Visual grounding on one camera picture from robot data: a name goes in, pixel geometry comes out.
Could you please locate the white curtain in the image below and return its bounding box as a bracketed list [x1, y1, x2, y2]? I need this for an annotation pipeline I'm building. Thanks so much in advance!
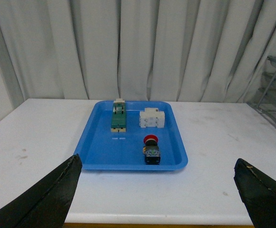
[0, 0, 276, 132]

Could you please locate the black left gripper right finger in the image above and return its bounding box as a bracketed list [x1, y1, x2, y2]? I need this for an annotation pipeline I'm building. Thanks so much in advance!
[234, 158, 276, 228]

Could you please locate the white circuit breaker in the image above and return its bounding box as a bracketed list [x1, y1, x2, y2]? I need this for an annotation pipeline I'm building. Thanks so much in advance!
[139, 108, 165, 128]

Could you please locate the blue plastic tray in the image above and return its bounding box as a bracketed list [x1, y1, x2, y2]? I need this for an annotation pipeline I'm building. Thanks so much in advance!
[74, 101, 188, 171]

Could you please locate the green terminal block component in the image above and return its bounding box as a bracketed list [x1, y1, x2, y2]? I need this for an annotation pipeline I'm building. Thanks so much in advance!
[111, 98, 127, 132]

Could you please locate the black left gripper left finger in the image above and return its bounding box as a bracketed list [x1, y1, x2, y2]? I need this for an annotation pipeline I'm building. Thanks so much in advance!
[0, 154, 82, 228]

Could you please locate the red emergency stop button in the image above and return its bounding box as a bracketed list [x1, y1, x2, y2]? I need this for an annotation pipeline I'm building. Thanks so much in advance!
[143, 134, 161, 165]

